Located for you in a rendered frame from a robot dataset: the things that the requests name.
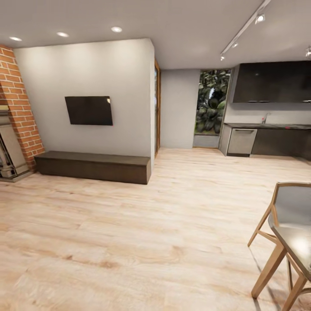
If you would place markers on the wood fireplace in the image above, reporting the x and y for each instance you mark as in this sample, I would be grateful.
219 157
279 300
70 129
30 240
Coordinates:
12 162

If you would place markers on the dishwasher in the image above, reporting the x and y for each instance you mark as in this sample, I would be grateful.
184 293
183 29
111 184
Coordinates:
241 141

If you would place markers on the cabinet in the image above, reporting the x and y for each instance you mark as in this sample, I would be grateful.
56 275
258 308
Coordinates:
133 169
265 82
300 87

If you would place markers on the breakfast table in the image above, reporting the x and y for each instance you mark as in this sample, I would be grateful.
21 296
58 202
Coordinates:
293 240

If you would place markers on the straight chair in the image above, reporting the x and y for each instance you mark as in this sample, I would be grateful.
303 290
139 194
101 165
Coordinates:
290 207

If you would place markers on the wall mounted tv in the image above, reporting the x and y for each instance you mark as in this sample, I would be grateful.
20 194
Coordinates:
89 110

